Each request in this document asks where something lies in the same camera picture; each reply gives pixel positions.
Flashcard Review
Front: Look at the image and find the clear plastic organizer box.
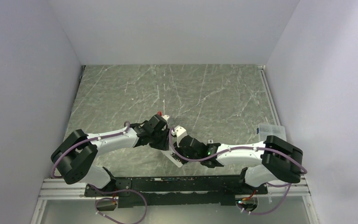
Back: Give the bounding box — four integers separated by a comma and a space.
256, 123, 287, 141

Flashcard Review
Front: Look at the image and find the white remote control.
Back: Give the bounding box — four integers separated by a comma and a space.
161, 150, 183, 168

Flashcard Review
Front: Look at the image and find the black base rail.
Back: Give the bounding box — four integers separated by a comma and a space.
84, 175, 268, 208

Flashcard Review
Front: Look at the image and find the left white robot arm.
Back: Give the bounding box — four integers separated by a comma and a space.
50, 113, 169, 196

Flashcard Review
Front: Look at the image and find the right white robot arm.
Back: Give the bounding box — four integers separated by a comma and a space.
168, 134, 307, 194

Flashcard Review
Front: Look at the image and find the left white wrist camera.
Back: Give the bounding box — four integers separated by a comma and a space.
157, 111, 170, 123

